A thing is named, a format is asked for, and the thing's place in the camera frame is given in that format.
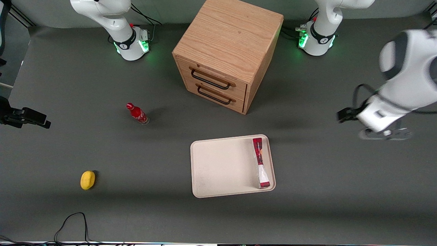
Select yellow lemon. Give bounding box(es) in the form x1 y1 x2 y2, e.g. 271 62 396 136
80 170 96 190

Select black looped cable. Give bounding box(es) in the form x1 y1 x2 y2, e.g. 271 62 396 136
54 212 90 244

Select wooden drawer front, long handle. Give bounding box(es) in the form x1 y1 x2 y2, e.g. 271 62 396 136
176 56 248 100

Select red cookie box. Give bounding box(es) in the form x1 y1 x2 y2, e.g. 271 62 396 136
252 137 271 189

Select wooden drawer front, short handle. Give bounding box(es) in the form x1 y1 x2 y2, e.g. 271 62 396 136
184 75 246 114

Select oak wooden drawer cabinet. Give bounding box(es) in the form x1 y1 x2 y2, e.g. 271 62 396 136
172 0 284 115

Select long black drawer handle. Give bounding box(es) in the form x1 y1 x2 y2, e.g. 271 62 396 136
190 67 236 90

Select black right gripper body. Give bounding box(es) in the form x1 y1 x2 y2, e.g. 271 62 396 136
0 96 14 125

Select black right arm base cables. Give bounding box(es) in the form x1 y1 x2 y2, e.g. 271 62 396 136
108 3 163 44

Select black arm base cables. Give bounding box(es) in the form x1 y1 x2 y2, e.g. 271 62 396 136
281 7 320 41
108 3 163 44

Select aluminium frame rail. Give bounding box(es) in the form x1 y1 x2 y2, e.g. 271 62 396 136
8 6 36 28

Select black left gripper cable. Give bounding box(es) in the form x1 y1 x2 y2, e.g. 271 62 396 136
353 83 378 110

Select short black drawer handle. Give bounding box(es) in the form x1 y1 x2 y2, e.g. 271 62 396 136
197 83 236 105

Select red cola bottle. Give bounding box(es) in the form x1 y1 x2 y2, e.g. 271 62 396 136
126 102 150 125

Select black left arm base cables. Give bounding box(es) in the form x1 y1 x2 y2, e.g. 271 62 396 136
281 7 320 41

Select beige rectangular tray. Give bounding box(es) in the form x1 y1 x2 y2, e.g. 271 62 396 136
190 134 276 199

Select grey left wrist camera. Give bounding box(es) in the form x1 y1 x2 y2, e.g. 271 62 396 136
358 125 414 141

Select dark grey table mat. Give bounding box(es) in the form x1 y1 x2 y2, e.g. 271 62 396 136
0 13 437 245

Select black hanging strap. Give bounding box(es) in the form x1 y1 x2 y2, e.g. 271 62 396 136
0 0 12 67

